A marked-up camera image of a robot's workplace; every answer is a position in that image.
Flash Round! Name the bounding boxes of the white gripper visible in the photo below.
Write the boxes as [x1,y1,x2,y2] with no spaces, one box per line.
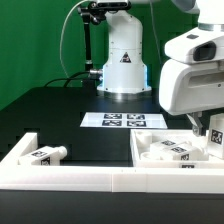
[159,28,224,137]

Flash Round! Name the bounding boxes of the white square tabletop panel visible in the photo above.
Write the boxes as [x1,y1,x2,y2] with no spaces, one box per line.
[130,129,224,169]

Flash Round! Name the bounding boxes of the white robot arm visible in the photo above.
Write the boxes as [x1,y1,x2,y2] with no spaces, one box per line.
[96,0,224,136]

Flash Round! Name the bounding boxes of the white sheet with fiducial tags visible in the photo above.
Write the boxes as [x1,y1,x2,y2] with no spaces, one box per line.
[80,112,167,129]

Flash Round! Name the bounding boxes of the black cables on table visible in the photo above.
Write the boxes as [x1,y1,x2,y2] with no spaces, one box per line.
[43,70,92,88]

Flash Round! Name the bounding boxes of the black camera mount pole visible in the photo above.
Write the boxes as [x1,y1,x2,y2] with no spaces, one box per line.
[78,1,106,88]

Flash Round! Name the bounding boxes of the white cable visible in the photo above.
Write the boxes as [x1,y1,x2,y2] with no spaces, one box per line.
[59,0,91,79]

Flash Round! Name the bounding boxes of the white U-shaped fence wall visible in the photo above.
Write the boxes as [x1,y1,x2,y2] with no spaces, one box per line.
[0,133,224,194]

